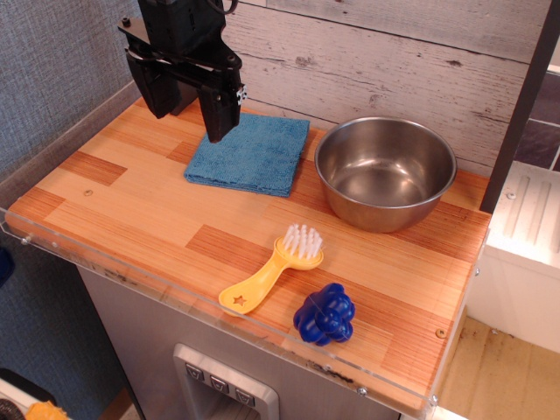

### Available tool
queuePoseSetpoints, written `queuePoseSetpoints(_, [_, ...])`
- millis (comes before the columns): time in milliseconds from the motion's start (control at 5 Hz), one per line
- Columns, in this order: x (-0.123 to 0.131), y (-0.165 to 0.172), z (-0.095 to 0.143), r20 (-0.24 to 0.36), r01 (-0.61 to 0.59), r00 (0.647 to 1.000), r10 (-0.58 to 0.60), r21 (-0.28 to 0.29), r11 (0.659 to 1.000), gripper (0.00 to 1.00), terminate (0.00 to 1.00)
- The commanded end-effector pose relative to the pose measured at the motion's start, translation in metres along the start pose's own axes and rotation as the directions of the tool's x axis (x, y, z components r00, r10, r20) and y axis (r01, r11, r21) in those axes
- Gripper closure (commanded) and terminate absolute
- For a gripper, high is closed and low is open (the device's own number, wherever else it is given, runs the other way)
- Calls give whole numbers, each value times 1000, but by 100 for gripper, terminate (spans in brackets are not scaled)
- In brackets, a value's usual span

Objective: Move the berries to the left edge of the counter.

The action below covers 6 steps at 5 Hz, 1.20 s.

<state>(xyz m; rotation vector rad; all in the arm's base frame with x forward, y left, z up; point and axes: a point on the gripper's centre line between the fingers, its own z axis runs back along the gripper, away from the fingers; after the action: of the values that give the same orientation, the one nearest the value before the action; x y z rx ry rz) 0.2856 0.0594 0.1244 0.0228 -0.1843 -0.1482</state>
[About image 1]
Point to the blue folded cloth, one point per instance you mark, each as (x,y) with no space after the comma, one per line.
(260,155)

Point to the clear acrylic table edge guard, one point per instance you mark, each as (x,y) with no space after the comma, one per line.
(328,348)

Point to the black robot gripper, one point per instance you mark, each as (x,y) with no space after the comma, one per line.
(182,41)

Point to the dark vertical post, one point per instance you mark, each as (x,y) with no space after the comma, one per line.
(538,67)
(187,95)

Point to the yellow brush with white bristles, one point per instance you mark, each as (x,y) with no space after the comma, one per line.
(300,248)

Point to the blue toy grapes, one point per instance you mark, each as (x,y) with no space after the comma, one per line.
(326,316)

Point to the dark left vertical post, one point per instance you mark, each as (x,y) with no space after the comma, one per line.
(187,95)

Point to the stainless steel bowl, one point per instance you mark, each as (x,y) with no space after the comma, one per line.
(384,174)

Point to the grey toy fridge cabinet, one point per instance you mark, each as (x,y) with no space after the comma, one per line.
(144,328)

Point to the dark right vertical post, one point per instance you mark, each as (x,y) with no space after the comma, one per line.
(538,67)

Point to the yellow object bottom left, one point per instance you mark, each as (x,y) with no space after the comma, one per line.
(45,411)

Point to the white toy sink unit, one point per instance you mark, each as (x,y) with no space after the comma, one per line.
(516,289)

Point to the silver dispenser panel with buttons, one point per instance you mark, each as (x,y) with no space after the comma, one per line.
(219,385)

